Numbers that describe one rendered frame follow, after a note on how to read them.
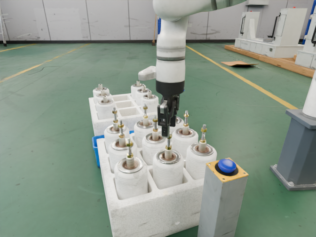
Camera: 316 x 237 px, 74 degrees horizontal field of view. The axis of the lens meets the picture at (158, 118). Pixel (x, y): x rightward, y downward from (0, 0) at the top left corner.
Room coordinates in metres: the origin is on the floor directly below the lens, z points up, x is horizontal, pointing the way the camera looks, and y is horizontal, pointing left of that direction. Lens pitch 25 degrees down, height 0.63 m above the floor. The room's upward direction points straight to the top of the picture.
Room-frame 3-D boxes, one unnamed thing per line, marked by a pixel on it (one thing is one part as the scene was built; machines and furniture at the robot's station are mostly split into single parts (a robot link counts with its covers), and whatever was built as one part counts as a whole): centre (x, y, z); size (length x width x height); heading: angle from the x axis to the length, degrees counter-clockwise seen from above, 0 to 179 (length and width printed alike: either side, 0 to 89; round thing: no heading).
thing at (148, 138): (0.64, 0.01, 0.25); 0.08 x 0.08 x 0.01
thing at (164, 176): (0.53, -0.03, 0.16); 0.10 x 0.10 x 0.18
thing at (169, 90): (0.53, -0.03, 0.45); 0.08 x 0.08 x 0.09
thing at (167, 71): (0.54, -0.01, 0.52); 0.11 x 0.09 x 0.06; 71
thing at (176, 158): (0.53, -0.03, 0.25); 0.08 x 0.08 x 0.01
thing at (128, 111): (1.16, 0.20, 0.09); 0.39 x 0.39 x 0.18; 20
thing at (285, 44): (4.31, -2.09, 0.45); 1.61 x 0.57 x 0.74; 4
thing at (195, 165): (0.57, -0.14, 0.16); 0.10 x 0.10 x 0.18
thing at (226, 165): (0.40, -0.16, 0.32); 0.04 x 0.04 x 0.02
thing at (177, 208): (0.64, 0.01, 0.09); 0.39 x 0.39 x 0.18; 20
